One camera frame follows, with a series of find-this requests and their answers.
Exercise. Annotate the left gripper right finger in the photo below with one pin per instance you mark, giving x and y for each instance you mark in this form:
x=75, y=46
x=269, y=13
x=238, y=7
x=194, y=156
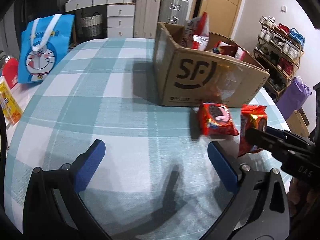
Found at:
x=225, y=167

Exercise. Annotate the red gift box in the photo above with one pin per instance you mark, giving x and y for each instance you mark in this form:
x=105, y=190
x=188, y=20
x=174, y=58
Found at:
x=10, y=71

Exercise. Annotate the person's right hand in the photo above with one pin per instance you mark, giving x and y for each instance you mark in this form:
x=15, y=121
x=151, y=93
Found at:
x=299, y=192

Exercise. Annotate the red Oreo snack packet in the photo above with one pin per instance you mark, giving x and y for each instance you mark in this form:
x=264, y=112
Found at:
x=215, y=119

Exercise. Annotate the wooden shoe rack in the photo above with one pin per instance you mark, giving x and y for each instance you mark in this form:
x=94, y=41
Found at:
x=279, y=49

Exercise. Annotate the small cardboard box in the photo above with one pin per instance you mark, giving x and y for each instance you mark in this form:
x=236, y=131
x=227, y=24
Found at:
x=298, y=123

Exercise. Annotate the checked teal tablecloth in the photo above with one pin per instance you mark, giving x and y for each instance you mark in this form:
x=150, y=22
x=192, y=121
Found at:
x=155, y=180

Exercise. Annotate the woven laundry basket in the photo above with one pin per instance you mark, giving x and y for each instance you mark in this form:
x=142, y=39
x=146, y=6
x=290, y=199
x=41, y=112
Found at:
x=91, y=25

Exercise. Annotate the white red snack bag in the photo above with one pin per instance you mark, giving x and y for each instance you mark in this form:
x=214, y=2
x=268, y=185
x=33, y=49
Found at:
x=196, y=33

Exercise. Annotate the beige hard suitcase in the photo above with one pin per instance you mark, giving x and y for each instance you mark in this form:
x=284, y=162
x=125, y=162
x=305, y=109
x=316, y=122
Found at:
x=146, y=18

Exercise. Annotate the yellow snack box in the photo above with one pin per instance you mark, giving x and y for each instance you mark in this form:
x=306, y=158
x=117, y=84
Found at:
x=12, y=111

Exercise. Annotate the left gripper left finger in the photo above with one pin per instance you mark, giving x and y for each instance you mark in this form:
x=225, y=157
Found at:
x=86, y=164

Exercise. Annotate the wooden door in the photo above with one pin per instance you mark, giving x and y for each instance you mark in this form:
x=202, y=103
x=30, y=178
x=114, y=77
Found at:
x=222, y=14

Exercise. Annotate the red chocolate Oreo packet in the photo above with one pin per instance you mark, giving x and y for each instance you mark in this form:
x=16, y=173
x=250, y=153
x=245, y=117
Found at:
x=252, y=116

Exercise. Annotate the SF Express cardboard box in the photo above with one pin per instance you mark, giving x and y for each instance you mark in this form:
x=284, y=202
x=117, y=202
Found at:
x=187, y=77

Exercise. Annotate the silver hard suitcase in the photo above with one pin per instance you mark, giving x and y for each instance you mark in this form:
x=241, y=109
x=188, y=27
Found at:
x=173, y=11

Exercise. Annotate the purple bag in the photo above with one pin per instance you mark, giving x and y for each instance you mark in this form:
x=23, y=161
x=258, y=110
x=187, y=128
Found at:
x=294, y=97

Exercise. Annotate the blue Doraemon tote bag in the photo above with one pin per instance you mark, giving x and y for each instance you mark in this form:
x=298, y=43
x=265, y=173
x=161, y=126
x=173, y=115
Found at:
x=44, y=44

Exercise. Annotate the white drawer desk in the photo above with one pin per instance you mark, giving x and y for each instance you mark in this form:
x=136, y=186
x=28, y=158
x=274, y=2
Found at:
x=119, y=15

